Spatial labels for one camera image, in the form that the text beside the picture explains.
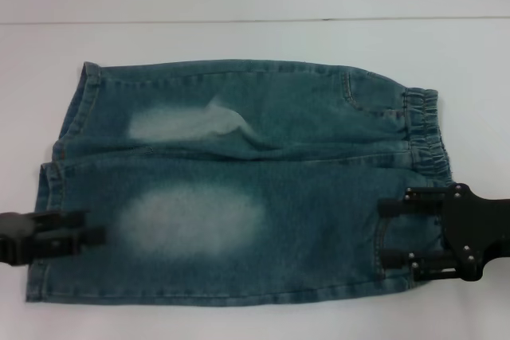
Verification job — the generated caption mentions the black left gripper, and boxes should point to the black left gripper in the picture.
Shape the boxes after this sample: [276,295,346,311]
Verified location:
[0,210,107,268]

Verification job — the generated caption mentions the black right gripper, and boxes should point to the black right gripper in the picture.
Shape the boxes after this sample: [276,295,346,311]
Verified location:
[377,183,510,281]

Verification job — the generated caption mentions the blue denim shorts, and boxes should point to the blue denim shorts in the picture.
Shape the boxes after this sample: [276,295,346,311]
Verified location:
[25,61,457,305]

